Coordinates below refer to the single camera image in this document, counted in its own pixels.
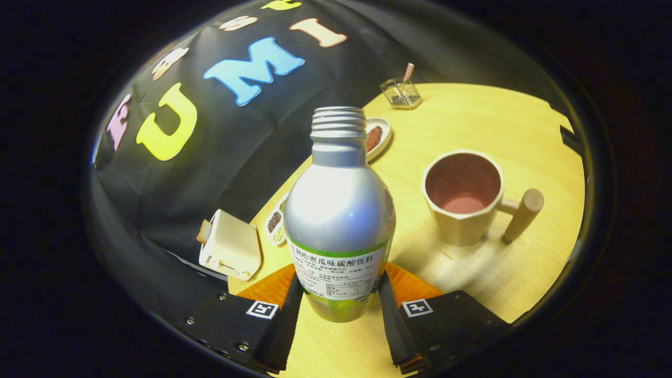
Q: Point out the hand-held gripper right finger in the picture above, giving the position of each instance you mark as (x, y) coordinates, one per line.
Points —
(392, 328)

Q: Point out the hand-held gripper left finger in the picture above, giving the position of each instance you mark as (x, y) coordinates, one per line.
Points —
(286, 328)

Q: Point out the silver bottle with green label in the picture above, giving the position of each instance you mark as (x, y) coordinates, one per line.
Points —
(338, 210)

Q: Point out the white toaster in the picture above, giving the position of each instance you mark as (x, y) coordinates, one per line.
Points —
(233, 247)

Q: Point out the white divided dish with beans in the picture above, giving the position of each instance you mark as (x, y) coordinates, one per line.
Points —
(274, 223)

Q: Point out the toast slice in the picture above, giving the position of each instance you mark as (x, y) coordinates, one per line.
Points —
(203, 232)

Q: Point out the black backdrop cloth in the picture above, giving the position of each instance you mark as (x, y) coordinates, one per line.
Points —
(199, 184)

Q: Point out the brown sausage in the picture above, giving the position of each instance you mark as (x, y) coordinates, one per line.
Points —
(374, 138)

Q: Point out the white oval plate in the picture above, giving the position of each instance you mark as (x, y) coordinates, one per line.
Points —
(386, 136)

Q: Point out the wooden table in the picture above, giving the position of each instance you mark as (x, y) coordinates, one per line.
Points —
(472, 121)

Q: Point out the pink stick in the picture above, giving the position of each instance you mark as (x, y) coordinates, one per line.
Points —
(408, 72)

